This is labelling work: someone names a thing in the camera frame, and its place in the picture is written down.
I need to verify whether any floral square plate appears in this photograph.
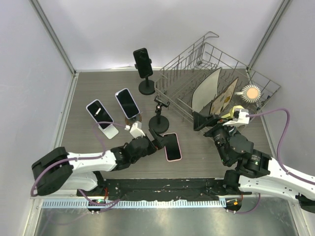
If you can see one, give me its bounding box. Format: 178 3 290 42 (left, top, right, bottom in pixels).
209 77 239 115

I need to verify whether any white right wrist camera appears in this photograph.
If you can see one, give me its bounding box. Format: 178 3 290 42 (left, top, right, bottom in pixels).
223 109 250 127

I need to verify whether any white slotted cable duct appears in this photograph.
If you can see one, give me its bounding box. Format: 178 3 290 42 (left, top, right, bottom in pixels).
41 198 226 209

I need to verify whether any white phone stand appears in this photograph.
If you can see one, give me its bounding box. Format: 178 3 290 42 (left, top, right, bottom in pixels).
98 121 119 140

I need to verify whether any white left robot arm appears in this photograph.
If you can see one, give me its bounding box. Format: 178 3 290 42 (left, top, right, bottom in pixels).
31 121 182 197

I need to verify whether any wooden round phone stand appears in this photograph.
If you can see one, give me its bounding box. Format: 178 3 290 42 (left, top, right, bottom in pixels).
125 114 142 126

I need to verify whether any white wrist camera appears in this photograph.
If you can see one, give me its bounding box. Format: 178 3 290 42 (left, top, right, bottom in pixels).
223 109 250 127
125 121 145 138

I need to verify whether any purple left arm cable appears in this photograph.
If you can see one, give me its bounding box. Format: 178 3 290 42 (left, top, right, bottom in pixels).
31 122 131 196

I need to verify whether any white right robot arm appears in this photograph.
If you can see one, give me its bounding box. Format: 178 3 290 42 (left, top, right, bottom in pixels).
201 115 315 213

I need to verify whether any black round-base phone stand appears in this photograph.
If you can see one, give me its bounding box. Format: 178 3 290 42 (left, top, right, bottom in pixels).
149 95 170 134

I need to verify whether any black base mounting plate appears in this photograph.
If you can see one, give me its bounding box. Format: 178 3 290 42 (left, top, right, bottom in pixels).
84 178 241 202

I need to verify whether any yellow mug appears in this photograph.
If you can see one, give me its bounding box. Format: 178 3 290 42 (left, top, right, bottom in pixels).
221 105 249 121

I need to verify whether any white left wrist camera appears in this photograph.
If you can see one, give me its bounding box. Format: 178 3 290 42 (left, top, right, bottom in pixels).
125 121 145 138

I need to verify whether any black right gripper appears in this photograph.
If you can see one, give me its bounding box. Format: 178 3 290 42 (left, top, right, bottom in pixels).
191 112 236 164

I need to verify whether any black clamp phone stand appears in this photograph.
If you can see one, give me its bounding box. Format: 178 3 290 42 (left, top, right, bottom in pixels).
134 58 156 95

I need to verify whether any plain white square plate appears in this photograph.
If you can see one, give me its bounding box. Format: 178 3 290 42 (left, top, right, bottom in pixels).
191 67 222 112

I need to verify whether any grey wire dish rack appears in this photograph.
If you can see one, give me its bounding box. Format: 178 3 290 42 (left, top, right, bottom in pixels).
155 31 281 121

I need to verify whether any phone with pink case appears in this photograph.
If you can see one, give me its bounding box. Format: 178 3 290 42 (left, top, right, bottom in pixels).
163 133 182 162

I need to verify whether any striped white mug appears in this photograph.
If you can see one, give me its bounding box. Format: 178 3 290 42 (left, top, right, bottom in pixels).
234 85 261 103

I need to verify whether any phone with lilac case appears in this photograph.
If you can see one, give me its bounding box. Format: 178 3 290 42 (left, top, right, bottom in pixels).
86 99 114 130

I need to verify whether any black phone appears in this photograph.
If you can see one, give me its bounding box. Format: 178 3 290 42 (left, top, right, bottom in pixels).
133 48 153 79

